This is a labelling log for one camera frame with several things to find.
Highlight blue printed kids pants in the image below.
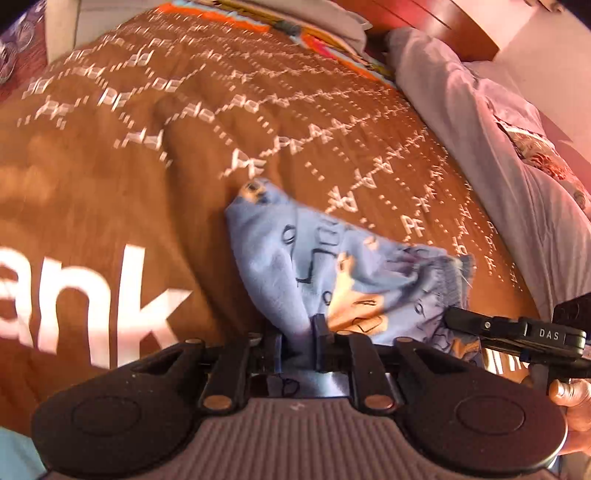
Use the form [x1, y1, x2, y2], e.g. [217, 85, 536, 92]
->
[225, 179, 483, 397]

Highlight person's right hand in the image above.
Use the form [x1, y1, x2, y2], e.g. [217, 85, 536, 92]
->
[549, 379, 591, 455]

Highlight grey crumpled blanket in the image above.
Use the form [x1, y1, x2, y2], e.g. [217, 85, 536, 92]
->
[387, 27, 590, 320]

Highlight floral patterned cushion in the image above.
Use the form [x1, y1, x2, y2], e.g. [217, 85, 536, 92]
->
[495, 117, 590, 218]

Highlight brown paul frank bedspread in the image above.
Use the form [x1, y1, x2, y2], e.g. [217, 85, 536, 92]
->
[0, 0, 551, 480]

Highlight red wooden headboard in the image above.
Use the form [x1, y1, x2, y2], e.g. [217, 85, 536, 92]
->
[337, 0, 499, 61]

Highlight grey pillow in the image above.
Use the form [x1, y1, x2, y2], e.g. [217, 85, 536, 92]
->
[250, 0, 367, 53]

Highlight blue cyclist print curtain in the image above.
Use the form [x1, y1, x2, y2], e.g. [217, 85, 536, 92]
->
[1, 1, 48, 102]

